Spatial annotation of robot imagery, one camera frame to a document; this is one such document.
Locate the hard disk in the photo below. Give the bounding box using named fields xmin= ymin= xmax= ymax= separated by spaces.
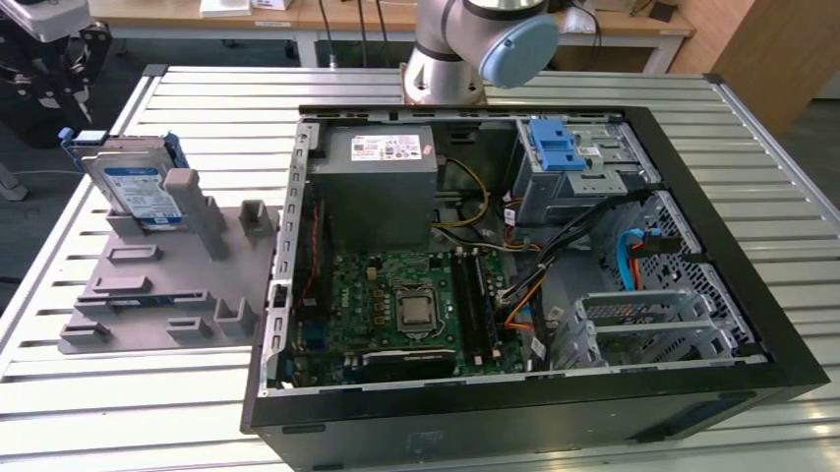
xmin=56 ymin=127 xmax=193 ymax=233

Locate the metal disk bay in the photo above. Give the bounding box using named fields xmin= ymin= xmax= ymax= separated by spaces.
xmin=569 ymin=288 xmax=763 ymax=370

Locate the black bin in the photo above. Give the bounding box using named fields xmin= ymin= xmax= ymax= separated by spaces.
xmin=0 ymin=97 xmax=86 ymax=149

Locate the long wooden desk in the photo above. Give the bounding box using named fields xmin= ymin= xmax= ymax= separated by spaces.
xmin=88 ymin=0 xmax=697 ymax=75

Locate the white table leg foot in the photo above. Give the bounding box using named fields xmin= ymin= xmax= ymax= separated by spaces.
xmin=0 ymin=161 xmax=32 ymax=202

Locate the white flat box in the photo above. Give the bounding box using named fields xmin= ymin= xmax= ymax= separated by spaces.
xmin=199 ymin=0 xmax=255 ymax=20

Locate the grey parts rack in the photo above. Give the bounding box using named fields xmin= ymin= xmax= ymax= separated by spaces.
xmin=56 ymin=169 xmax=281 ymax=355

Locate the grey power supply unit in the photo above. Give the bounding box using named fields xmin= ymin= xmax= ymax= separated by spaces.
xmin=307 ymin=125 xmax=440 ymax=255

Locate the green motherboard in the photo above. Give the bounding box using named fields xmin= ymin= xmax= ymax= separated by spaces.
xmin=291 ymin=248 xmax=526 ymax=387

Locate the CPU socket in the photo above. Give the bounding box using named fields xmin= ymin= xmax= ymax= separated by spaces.
xmin=391 ymin=282 xmax=446 ymax=340

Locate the silver CPU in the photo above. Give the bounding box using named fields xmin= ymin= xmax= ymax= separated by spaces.
xmin=398 ymin=294 xmax=436 ymax=328

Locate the blue plastic drive latch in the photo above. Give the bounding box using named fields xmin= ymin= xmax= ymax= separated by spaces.
xmin=528 ymin=119 xmax=588 ymax=172

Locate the black RAM slot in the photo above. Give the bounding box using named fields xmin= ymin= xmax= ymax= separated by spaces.
xmin=473 ymin=247 xmax=505 ymax=363
xmin=452 ymin=247 xmax=480 ymax=365

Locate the black graphics card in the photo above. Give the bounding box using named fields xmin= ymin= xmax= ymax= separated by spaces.
xmin=358 ymin=346 xmax=458 ymax=384

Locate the metal optical drive cage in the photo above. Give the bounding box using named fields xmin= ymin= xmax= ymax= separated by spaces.
xmin=510 ymin=117 xmax=661 ymax=227

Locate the small brown box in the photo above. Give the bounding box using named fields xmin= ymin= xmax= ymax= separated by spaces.
xmin=629 ymin=0 xmax=679 ymax=24

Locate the black open PC case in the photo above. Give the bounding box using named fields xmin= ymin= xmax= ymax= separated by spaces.
xmin=239 ymin=103 xmax=832 ymax=472

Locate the brown wooden cabinet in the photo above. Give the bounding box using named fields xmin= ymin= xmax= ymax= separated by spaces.
xmin=668 ymin=0 xmax=840 ymax=137

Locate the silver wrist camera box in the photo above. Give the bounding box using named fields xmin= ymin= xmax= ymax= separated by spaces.
xmin=0 ymin=0 xmax=92 ymax=44

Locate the red black twisted wire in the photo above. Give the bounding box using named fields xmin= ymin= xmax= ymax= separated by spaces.
xmin=311 ymin=200 xmax=331 ymax=307

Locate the yellow wire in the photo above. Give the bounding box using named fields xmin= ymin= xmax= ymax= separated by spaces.
xmin=429 ymin=156 xmax=493 ymax=230

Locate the black cable bundle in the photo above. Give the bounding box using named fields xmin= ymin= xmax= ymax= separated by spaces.
xmin=508 ymin=191 xmax=651 ymax=296

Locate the orange wire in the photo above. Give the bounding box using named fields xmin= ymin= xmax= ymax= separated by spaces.
xmin=502 ymin=302 xmax=537 ymax=331

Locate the blue flat wire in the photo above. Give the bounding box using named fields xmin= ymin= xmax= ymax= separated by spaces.
xmin=616 ymin=228 xmax=649 ymax=291

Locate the red flat wire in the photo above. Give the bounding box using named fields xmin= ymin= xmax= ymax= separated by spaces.
xmin=628 ymin=243 xmax=651 ymax=291

